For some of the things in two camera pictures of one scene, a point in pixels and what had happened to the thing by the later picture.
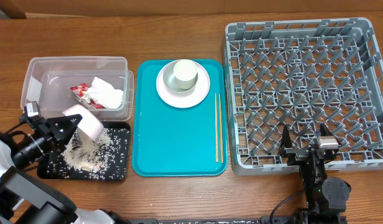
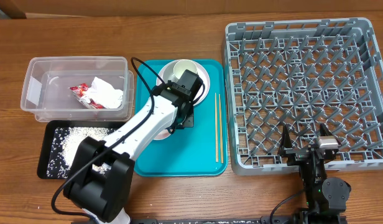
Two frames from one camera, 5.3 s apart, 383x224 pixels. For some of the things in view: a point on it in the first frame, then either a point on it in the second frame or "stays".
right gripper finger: [324, 131] stays
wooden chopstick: [217, 158] stays
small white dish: [88, 124] → [163, 134]
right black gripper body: [298, 154] stays
